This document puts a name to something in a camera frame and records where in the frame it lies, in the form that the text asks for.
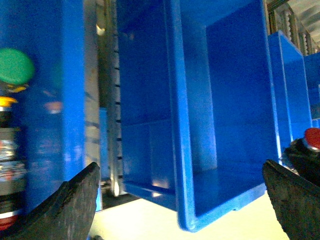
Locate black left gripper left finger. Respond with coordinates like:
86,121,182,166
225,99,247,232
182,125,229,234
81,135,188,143
9,162,100,240

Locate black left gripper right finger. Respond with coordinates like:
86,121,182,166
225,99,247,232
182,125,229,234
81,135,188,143
262,159,320,240

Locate red mushroom push button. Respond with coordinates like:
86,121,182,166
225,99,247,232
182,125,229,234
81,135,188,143
282,127,320,186

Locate yellow mushroom push button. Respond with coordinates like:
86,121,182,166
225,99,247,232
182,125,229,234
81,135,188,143
0,96,18,128

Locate blue far right bin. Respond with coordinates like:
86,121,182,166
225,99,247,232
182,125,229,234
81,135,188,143
268,31,312,148

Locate blue left plastic bin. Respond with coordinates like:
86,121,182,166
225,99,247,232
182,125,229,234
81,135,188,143
0,0,99,213

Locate blue plastic bin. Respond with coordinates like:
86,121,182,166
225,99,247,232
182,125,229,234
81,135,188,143
116,0,279,233
0,0,99,213

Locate blue middle plastic bin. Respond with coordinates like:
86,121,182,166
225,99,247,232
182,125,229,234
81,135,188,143
116,0,279,233

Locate green button left area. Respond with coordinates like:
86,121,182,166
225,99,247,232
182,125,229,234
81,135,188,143
0,48,35,94

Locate metal roller rack frame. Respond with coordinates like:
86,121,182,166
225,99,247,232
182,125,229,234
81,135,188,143
83,0,125,211

